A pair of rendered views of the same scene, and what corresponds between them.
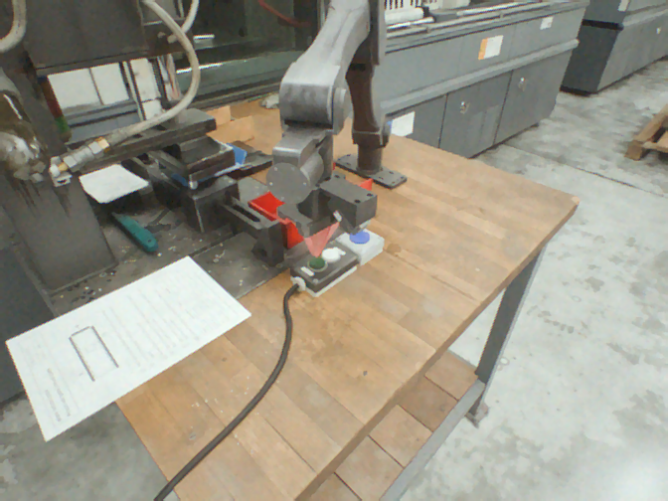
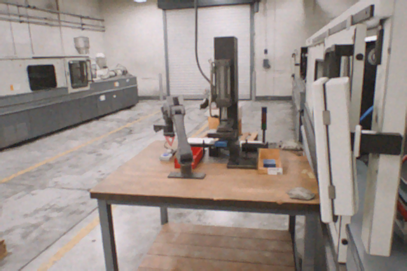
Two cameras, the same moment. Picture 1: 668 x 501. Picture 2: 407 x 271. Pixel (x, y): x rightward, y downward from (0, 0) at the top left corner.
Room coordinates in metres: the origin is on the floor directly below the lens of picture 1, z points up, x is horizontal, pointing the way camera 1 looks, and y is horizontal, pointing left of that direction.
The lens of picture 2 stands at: (2.35, -0.88, 1.53)
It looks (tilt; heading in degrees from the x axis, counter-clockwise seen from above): 14 degrees down; 147
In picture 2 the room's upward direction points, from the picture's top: 2 degrees counter-clockwise
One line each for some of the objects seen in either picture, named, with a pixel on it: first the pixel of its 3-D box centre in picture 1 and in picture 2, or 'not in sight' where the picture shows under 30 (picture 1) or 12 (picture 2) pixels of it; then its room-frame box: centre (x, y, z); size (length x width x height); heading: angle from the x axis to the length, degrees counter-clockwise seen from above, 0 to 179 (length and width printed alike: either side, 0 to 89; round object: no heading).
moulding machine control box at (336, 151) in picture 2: not in sight; (348, 148); (1.88, -0.09, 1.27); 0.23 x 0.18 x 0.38; 42
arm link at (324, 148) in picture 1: (311, 157); (168, 119); (0.53, 0.03, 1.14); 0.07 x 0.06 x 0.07; 164
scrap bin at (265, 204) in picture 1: (312, 201); (189, 157); (0.75, 0.05, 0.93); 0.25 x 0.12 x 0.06; 136
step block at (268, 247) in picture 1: (264, 237); not in sight; (0.60, 0.13, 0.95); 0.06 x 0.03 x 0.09; 46
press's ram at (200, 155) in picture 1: (139, 108); (223, 116); (0.71, 0.34, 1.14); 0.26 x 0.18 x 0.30; 136
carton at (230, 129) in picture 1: (205, 134); (269, 161); (1.12, 0.37, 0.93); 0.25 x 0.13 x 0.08; 136
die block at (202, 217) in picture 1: (195, 193); (224, 149); (0.77, 0.30, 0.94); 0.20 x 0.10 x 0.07; 46
